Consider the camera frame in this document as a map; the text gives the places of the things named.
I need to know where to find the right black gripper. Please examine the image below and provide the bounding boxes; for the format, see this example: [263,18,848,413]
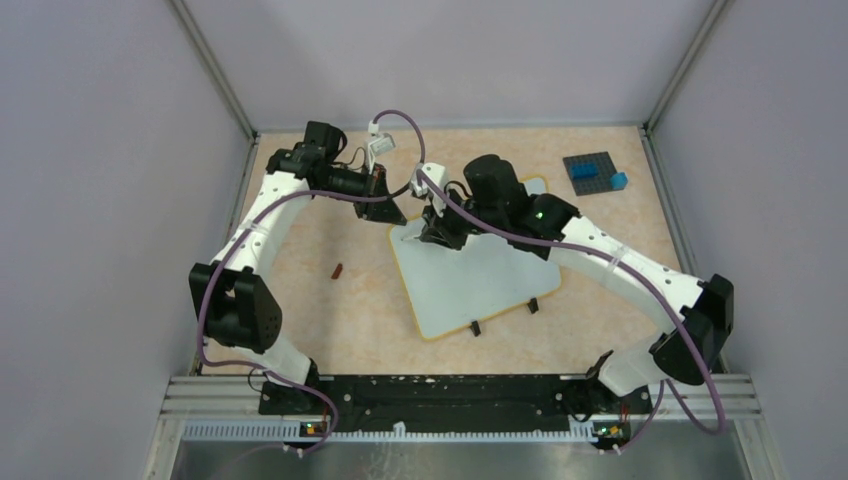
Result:
[420,186,504,252]

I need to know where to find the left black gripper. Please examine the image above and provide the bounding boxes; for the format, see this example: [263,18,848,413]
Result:
[318,161,406,225]

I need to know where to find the yellow framed whiteboard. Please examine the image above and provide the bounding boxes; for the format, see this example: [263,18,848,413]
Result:
[388,216,562,341]

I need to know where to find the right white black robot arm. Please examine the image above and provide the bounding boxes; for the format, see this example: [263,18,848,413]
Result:
[410,154,735,412]

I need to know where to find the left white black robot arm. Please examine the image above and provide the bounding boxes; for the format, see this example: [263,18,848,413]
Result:
[189,121,406,414]

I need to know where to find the blue lego brick on plate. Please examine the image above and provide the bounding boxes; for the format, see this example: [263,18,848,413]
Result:
[569,162,599,181]

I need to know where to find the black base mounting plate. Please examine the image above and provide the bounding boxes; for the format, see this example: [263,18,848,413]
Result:
[258,374,653,433]

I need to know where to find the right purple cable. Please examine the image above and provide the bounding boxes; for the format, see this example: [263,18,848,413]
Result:
[415,162,728,453]

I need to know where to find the purple cable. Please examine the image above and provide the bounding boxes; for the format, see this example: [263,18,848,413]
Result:
[415,162,728,453]
[195,109,427,457]

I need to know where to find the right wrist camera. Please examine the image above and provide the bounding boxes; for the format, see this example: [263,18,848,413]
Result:
[408,162,450,199]

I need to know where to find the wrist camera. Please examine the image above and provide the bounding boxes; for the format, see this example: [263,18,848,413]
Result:
[364,120,396,164]
[408,162,450,199]

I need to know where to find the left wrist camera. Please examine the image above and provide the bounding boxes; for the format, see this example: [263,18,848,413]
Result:
[364,120,396,164]

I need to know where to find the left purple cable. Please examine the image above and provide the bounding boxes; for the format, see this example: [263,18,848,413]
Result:
[195,109,427,457]

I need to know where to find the white cable duct rail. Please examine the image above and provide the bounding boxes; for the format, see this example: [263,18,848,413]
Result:
[182,420,598,443]

